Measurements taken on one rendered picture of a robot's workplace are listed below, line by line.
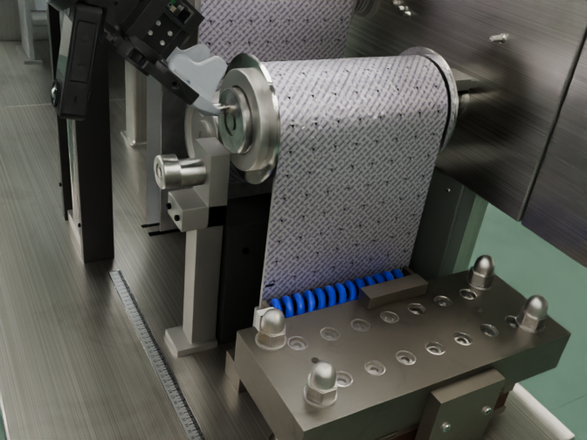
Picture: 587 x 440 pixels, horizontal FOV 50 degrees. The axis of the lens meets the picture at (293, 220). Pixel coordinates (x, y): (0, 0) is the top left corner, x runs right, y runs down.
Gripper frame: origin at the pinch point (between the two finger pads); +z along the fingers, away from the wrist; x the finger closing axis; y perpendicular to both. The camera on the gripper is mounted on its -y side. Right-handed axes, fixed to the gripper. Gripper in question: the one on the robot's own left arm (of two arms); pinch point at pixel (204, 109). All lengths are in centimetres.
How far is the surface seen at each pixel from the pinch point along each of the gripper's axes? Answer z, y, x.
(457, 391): 30.4, -5.4, -29.3
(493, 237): 235, 35, 110
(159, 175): 1.8, -9.5, 1.4
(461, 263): 67, 8, 5
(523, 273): 228, 29, 81
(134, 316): 18.9, -30.9, 9.6
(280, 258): 16.4, -7.9, -8.3
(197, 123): 7.3, -2.6, 11.4
